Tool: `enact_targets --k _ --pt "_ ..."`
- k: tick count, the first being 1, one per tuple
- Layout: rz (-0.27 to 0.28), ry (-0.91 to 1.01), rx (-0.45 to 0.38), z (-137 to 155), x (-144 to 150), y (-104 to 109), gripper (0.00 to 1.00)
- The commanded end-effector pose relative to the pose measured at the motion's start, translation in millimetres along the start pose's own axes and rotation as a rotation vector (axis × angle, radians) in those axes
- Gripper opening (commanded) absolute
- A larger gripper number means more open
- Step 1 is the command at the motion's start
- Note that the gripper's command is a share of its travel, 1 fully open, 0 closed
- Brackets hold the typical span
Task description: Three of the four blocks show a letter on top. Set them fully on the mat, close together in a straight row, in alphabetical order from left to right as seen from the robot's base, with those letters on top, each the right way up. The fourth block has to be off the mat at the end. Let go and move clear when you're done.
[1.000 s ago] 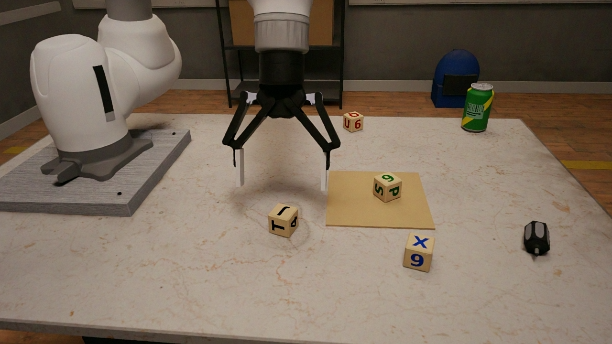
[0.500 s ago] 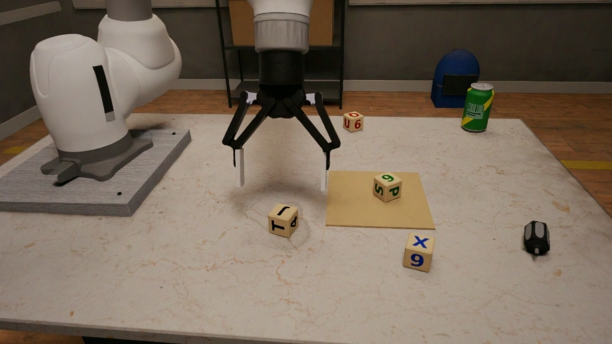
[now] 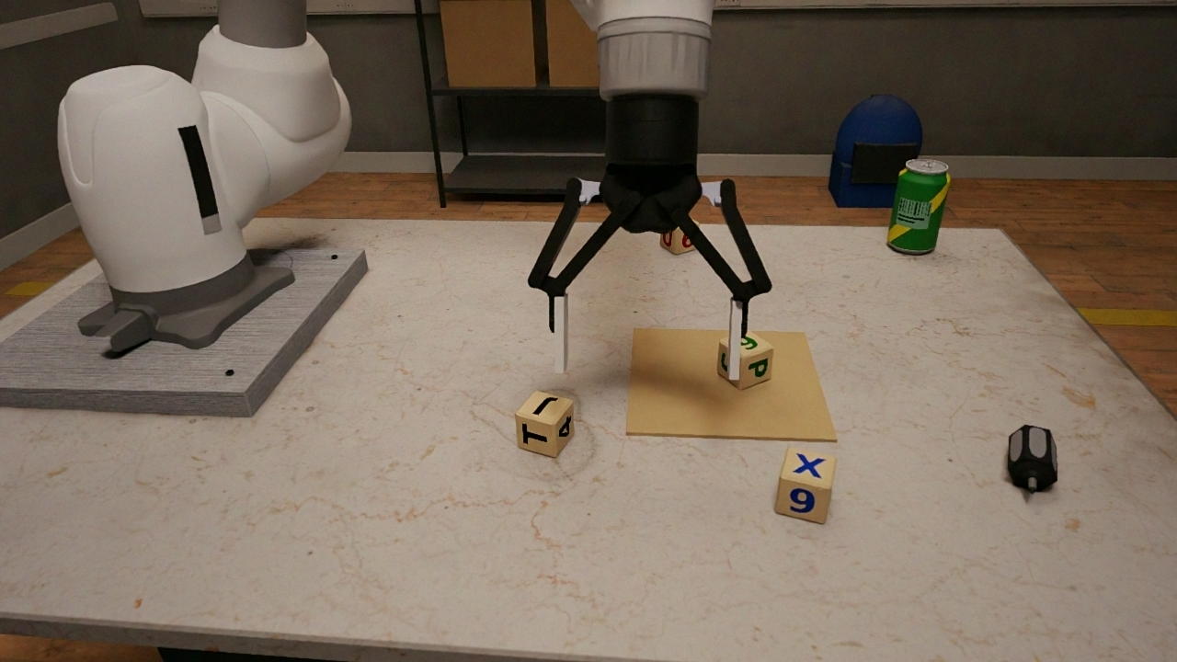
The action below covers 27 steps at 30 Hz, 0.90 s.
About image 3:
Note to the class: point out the green drink can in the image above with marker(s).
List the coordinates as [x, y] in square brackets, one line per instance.
[917, 213]

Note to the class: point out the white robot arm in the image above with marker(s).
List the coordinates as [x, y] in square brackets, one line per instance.
[162, 182]

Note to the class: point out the tan flat mat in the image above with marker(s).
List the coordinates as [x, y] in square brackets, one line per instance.
[676, 391]

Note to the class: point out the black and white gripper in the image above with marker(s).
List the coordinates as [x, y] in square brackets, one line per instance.
[650, 184]

